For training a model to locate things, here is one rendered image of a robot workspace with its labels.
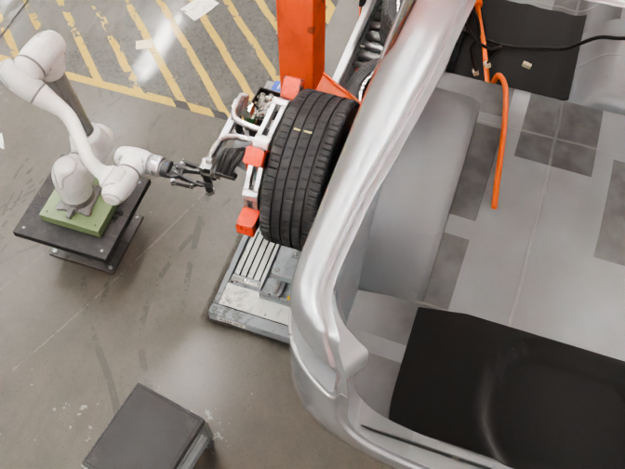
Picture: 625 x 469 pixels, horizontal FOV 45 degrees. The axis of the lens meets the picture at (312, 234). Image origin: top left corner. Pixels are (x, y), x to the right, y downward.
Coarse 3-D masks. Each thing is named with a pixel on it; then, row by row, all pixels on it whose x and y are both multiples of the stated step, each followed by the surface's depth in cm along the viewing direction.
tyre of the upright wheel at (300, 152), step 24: (312, 96) 296; (336, 96) 307; (288, 120) 285; (312, 120) 285; (336, 120) 285; (288, 144) 282; (312, 144) 281; (336, 144) 282; (288, 168) 282; (312, 168) 280; (264, 192) 286; (288, 192) 283; (312, 192) 281; (264, 216) 292; (288, 216) 288; (312, 216) 284; (288, 240) 300
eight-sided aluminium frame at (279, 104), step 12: (276, 108) 298; (264, 120) 293; (276, 120) 293; (264, 132) 293; (276, 132) 294; (252, 144) 289; (264, 144) 287; (252, 168) 291; (264, 168) 292; (252, 180) 295; (252, 192) 292
